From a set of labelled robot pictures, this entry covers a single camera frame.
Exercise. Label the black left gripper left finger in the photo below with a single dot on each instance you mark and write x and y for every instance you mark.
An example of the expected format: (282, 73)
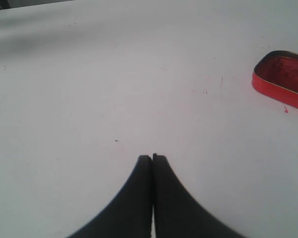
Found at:
(129, 214)

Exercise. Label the red ink pad tin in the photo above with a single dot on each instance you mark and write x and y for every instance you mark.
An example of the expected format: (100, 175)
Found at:
(276, 76)

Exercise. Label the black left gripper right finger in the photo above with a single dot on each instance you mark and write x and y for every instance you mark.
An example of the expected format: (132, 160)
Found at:
(176, 213)

